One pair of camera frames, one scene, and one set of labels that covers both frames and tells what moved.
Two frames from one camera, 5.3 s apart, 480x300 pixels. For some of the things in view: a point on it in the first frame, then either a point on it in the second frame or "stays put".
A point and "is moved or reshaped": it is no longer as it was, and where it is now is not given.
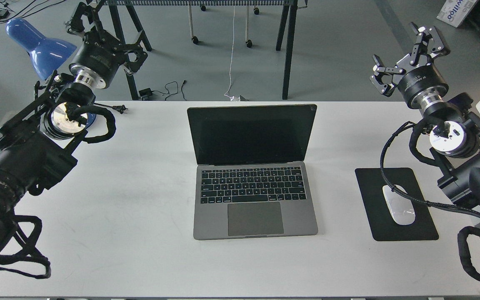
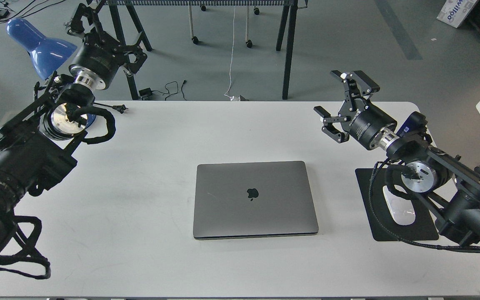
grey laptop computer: [251, 177] is moved or reshaped
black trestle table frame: [289, 19] stays put
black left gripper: [97, 61] stays put
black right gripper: [421, 86] -> [368, 122]
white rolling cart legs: [248, 43] stays put
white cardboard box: [454, 12] stays put
